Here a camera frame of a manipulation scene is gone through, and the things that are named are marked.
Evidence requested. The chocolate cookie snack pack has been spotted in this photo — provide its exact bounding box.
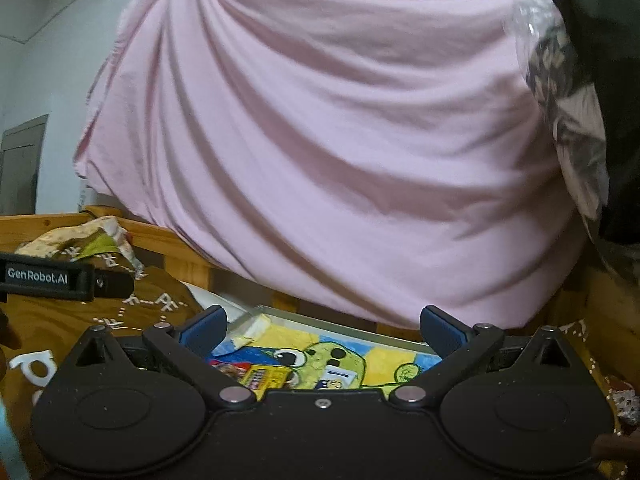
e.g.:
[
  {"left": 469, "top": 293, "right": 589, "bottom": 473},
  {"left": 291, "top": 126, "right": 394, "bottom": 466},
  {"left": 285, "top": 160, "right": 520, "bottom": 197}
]
[{"left": 208, "top": 359, "right": 252, "bottom": 382}]

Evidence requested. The pink hanging sheet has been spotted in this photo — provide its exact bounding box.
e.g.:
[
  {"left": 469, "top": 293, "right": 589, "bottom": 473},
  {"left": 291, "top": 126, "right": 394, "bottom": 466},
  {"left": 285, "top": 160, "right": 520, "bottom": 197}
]
[{"left": 74, "top": 0, "right": 586, "bottom": 328}]

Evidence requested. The brown patterned blanket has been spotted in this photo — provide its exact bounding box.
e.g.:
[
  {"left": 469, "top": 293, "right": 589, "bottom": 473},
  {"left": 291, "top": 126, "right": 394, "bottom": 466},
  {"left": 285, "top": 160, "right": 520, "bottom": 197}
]
[{"left": 1, "top": 216, "right": 639, "bottom": 479}]

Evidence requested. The yellow snack bar wrapper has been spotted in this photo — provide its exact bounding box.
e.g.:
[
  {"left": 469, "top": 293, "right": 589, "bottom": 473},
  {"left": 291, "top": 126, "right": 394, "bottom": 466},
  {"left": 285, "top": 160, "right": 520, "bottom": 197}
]
[{"left": 241, "top": 364, "right": 291, "bottom": 393}]

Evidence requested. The grey metal tray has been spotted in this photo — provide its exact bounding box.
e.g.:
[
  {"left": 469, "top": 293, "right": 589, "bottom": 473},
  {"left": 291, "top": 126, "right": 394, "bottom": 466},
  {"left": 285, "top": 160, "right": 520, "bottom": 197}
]
[{"left": 214, "top": 303, "right": 446, "bottom": 391}]

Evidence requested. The blue drink stick packet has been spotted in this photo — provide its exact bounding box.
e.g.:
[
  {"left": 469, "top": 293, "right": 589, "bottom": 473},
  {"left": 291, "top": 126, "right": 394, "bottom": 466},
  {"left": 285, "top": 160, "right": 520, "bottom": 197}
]
[{"left": 314, "top": 365, "right": 358, "bottom": 390}]

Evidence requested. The grey door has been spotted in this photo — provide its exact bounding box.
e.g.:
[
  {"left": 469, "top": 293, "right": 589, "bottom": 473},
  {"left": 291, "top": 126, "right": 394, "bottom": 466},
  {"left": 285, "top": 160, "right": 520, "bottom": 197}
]
[{"left": 0, "top": 115, "right": 48, "bottom": 216}]

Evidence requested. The cartoon frog tray liner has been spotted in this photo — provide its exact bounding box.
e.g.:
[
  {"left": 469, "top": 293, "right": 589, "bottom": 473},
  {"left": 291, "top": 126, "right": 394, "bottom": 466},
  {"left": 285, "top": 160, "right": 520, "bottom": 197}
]
[{"left": 209, "top": 314, "right": 444, "bottom": 392}]

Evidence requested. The patterned hanging garment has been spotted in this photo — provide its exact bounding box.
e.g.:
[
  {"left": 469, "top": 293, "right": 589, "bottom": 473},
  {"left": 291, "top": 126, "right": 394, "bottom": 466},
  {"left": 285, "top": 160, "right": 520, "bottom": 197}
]
[{"left": 509, "top": 0, "right": 639, "bottom": 284}]

